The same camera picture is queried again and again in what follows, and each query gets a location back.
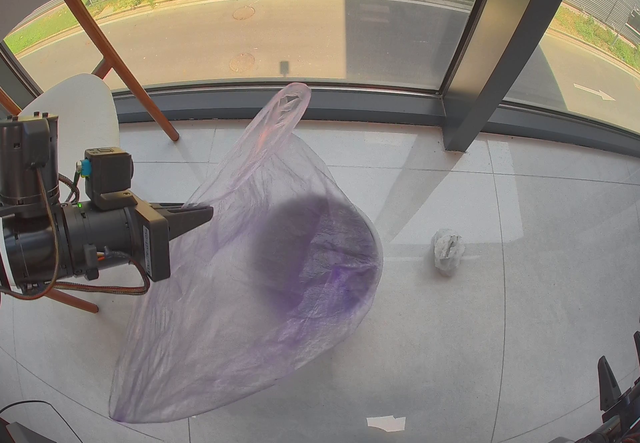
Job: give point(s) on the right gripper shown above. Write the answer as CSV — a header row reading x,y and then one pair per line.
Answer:
x,y
622,413

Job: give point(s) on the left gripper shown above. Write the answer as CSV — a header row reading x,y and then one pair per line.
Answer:
x,y
110,241

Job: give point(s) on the purple plastic bag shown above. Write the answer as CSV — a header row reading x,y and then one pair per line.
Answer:
x,y
225,306

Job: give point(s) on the white paper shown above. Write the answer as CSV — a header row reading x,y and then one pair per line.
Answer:
x,y
450,251

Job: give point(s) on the white trash bin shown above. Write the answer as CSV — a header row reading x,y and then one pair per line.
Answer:
x,y
350,241

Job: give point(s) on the white cushioned wooden chair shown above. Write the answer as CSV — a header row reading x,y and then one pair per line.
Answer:
x,y
75,105

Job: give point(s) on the window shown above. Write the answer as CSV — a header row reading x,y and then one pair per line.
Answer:
x,y
500,30

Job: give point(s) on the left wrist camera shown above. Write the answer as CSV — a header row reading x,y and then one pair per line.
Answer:
x,y
107,171

